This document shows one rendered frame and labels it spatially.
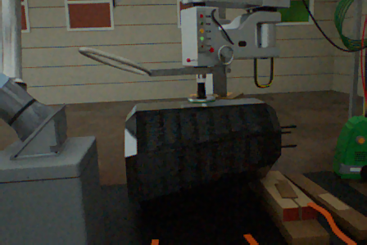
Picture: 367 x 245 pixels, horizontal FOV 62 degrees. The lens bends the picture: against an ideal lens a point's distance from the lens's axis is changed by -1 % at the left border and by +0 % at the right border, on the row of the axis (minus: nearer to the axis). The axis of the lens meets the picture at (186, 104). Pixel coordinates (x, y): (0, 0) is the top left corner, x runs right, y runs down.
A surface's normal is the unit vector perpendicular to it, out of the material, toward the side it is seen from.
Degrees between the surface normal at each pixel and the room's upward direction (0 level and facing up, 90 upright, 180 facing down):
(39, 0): 90
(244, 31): 90
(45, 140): 90
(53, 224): 90
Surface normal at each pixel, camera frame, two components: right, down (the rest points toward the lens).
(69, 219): 0.11, 0.16
